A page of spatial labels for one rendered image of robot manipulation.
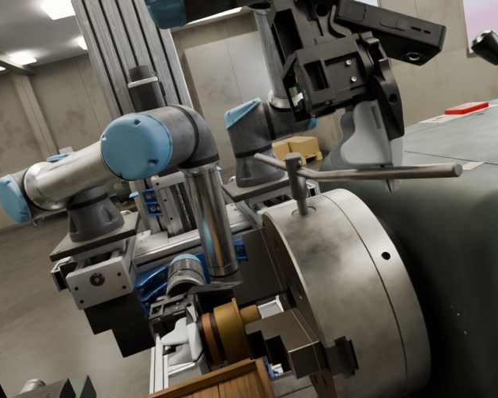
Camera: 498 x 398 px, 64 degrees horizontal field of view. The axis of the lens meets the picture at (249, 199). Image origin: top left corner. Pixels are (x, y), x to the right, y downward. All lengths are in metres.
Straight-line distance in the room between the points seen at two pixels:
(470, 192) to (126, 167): 0.55
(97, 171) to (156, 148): 0.18
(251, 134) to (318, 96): 0.77
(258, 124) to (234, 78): 8.31
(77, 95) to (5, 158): 2.19
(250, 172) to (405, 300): 0.73
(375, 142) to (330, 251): 0.16
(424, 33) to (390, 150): 0.12
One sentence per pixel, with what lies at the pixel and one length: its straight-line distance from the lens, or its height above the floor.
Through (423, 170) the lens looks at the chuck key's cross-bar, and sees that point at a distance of 0.37.
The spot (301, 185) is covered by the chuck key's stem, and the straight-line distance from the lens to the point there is 0.53.
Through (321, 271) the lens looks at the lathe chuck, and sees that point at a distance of 0.49.
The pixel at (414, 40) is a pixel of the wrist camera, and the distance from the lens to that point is 0.44.
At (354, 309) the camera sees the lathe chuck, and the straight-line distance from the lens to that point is 0.50.
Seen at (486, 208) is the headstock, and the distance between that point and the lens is 0.46.
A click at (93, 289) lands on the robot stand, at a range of 1.07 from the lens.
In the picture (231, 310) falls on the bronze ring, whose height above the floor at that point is 1.12.
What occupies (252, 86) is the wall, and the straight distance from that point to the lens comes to 9.51.
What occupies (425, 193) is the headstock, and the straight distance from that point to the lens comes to 0.53.
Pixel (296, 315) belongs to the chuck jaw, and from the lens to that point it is 0.58.
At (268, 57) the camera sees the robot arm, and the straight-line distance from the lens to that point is 1.04.
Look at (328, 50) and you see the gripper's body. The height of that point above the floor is 1.42.
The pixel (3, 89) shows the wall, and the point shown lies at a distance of 10.70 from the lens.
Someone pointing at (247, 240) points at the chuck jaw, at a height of 1.19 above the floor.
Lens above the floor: 1.40
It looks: 14 degrees down
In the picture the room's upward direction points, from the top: 16 degrees counter-clockwise
